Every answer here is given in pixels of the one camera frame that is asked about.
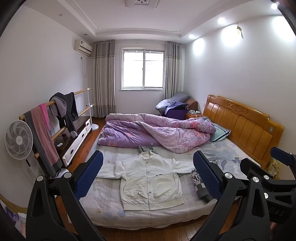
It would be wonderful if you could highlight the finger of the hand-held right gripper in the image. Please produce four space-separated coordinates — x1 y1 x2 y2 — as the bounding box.
240 158 275 186
270 147 296 166

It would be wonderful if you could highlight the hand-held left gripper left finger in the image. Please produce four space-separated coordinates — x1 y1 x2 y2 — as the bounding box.
25 150 104 241

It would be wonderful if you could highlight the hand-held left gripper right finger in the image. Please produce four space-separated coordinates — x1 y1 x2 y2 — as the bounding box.
191 150 272 241

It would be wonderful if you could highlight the white jacket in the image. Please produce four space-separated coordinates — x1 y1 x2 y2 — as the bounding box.
95 152 197 211

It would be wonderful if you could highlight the wooden clothes rack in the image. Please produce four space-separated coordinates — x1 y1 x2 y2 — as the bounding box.
19 88 100 163

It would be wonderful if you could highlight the grey printed cloth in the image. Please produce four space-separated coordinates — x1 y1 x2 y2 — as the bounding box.
191 169 214 203

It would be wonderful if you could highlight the yellow box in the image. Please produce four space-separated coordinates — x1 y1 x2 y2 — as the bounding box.
267 158 283 178

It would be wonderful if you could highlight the white and brown cabinet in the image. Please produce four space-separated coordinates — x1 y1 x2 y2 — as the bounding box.
57 116 92 166

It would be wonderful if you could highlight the grey towel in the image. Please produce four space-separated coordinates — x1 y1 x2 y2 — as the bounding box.
23 110 63 179

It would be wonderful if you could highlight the wooden bed headboard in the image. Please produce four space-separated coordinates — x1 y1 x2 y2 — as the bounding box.
203 95 285 169

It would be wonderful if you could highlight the teal striped pillow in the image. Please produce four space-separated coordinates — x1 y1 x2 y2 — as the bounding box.
209 119 231 143

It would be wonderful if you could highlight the pink towel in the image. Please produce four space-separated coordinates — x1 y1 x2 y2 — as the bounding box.
31 103 60 165

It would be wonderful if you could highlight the purple floral quilt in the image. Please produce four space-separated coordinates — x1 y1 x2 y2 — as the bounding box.
98 113 216 153

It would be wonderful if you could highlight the purple cloth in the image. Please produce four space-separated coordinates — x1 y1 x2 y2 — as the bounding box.
162 101 189 120

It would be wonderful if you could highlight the dark grey hoodie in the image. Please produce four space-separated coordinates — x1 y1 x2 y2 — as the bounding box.
49 92 79 139

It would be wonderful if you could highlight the wooden nightstand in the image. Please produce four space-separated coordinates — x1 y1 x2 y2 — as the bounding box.
185 99 204 120

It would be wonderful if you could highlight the white standing fan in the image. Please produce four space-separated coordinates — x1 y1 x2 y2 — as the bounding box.
5 119 38 174

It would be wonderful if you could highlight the pile of bedding on chair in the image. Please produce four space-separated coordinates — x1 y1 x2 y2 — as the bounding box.
155 91 191 114

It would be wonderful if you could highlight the pale printed cloth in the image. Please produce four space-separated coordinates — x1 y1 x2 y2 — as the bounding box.
0 195 28 238

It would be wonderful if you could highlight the grey striped curtain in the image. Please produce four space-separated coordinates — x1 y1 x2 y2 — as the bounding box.
92 40 116 118
164 42 184 100

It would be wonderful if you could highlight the window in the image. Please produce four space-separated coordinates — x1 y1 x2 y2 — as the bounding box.
121 48 165 90

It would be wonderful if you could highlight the air conditioner cable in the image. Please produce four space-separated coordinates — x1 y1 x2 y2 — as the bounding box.
80 56 88 78

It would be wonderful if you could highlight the wall air conditioner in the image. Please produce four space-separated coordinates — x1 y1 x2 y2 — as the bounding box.
74 39 92 55

